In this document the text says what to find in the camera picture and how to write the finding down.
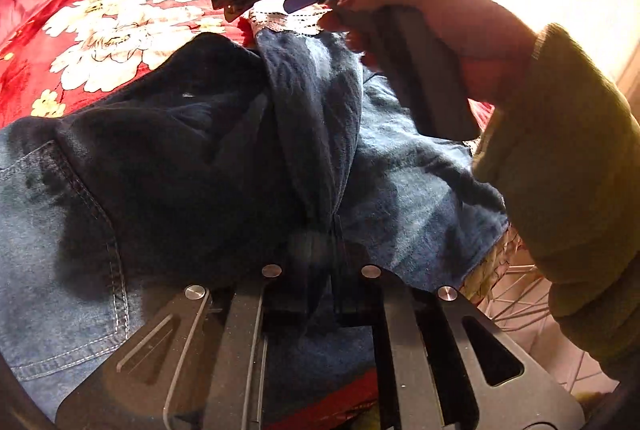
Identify person's right forearm olive sleeve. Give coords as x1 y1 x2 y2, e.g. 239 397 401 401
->
470 22 640 381

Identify blue denim pants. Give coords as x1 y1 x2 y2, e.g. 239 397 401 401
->
0 30 511 421

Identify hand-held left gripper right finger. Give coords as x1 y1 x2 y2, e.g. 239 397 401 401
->
332 215 586 430

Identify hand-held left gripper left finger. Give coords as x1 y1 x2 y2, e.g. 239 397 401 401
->
55 230 332 430

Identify red floral blanket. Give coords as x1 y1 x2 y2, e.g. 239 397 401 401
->
0 0 496 430

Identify person's right hand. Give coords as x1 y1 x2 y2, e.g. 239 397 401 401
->
317 0 543 105

